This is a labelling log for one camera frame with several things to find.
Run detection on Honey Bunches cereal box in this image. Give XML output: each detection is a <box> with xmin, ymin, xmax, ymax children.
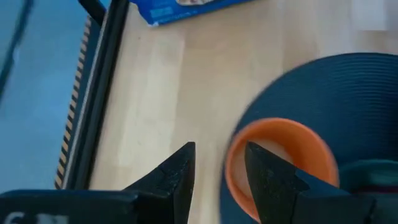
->
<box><xmin>129</xmin><ymin>0</ymin><xmax>254</xmax><ymax>27</ymax></box>

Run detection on dark round woven placemat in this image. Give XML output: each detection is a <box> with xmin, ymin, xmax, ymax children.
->
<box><xmin>219</xmin><ymin>52</ymin><xmax>398</xmax><ymax>224</ymax></box>

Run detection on black table cell frame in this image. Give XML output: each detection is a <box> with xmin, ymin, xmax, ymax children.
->
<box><xmin>62</xmin><ymin>0</ymin><xmax>130</xmax><ymax>190</ymax></box>

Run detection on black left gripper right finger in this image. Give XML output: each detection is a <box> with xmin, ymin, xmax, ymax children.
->
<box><xmin>244</xmin><ymin>141</ymin><xmax>377</xmax><ymax>224</ymax></box>

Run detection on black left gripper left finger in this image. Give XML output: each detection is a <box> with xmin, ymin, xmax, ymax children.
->
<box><xmin>0</xmin><ymin>141</ymin><xmax>197</xmax><ymax>224</ymax></box>

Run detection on orange plastic cup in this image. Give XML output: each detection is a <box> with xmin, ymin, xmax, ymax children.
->
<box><xmin>224</xmin><ymin>117</ymin><xmax>340</xmax><ymax>223</ymax></box>

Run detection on yellow black hazard tape strip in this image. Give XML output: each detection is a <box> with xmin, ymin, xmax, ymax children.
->
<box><xmin>54</xmin><ymin>15</ymin><xmax>93</xmax><ymax>190</ymax></box>

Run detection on dark teal plate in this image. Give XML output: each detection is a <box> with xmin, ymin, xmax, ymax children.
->
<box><xmin>338</xmin><ymin>159</ymin><xmax>398</xmax><ymax>194</ymax></box>

